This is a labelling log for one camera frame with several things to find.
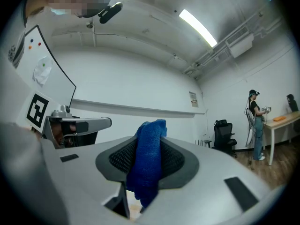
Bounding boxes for white air conditioner unit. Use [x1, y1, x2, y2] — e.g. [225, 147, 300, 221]
[225, 26, 255, 59]

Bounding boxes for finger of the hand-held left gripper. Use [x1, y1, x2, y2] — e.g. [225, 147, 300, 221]
[75, 116, 113, 134]

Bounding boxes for person's gray printed t-shirt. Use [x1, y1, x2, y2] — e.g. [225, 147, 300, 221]
[7, 0, 28, 69]

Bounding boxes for crumpled white paper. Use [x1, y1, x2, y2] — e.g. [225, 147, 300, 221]
[33, 56, 53, 87]

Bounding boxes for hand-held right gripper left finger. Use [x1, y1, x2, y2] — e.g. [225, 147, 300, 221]
[41, 135, 140, 225]

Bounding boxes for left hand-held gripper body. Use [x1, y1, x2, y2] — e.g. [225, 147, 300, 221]
[24, 90, 98, 150]

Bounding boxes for blue wiping cloth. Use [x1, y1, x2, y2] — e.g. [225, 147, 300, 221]
[126, 119, 168, 209]

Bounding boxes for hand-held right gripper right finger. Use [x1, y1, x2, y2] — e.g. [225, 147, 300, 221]
[140, 136, 289, 225]

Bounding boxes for black framed whiteboard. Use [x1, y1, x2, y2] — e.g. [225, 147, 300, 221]
[15, 24, 77, 108]

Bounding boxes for wall poster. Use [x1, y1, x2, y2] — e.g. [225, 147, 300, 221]
[189, 90, 199, 108]

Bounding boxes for long ceiling light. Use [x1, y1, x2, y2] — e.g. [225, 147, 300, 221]
[179, 8, 218, 48]

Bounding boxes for white ceiling pipes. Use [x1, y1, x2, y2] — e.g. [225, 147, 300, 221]
[182, 15, 284, 81]

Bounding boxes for white wall rail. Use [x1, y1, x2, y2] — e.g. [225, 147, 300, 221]
[71, 98, 206, 118]

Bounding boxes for black head-worn camera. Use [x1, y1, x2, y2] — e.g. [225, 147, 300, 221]
[97, 2, 123, 24]

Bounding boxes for person's left hand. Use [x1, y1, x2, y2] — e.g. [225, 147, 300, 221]
[53, 122, 71, 149]

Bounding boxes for wooden desk with white legs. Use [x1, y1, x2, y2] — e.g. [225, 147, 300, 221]
[263, 111, 300, 166]

